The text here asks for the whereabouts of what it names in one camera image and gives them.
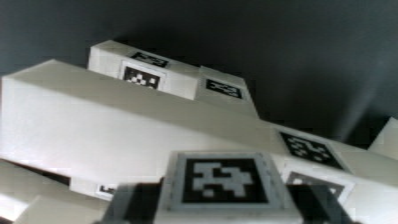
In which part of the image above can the white chair seat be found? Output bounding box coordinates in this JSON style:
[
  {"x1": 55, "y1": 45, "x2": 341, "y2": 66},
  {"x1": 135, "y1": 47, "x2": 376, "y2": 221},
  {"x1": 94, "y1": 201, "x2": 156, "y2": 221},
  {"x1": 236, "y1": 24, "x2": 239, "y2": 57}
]
[{"x1": 195, "y1": 66, "x2": 259, "y2": 118}]

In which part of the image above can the white chair back frame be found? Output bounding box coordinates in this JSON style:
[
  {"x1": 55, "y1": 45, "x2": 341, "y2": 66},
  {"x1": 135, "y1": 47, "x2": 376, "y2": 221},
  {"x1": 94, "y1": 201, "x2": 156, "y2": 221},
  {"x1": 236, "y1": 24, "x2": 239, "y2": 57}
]
[{"x1": 0, "y1": 61, "x2": 398, "y2": 224}]

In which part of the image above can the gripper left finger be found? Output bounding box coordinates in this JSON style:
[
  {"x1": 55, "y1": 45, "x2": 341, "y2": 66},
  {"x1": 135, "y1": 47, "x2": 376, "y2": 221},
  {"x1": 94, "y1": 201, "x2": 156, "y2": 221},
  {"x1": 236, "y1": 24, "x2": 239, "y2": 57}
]
[{"x1": 94, "y1": 183, "x2": 161, "y2": 224}]

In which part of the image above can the white right fence wall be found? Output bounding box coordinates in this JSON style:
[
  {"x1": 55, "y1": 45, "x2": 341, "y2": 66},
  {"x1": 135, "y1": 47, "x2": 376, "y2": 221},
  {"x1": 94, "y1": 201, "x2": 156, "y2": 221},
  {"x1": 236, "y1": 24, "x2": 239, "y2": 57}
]
[{"x1": 367, "y1": 117, "x2": 398, "y2": 160}]

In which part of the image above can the white chair leg block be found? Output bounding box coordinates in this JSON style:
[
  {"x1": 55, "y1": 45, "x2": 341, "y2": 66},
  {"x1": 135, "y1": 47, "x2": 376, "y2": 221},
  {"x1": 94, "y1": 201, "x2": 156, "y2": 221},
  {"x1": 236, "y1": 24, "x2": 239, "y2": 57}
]
[{"x1": 87, "y1": 40, "x2": 199, "y2": 99}]

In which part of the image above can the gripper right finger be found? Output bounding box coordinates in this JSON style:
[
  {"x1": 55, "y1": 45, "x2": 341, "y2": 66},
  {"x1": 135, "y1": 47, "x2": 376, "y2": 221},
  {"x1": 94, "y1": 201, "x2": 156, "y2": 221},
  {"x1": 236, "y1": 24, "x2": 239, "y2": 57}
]
[{"x1": 287, "y1": 185, "x2": 362, "y2": 224}]

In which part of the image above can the white tagged cube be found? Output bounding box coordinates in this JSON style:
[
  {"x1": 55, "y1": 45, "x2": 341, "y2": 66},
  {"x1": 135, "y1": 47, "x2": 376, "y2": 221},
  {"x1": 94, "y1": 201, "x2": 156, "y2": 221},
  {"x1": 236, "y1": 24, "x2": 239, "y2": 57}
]
[{"x1": 154, "y1": 152, "x2": 302, "y2": 224}]

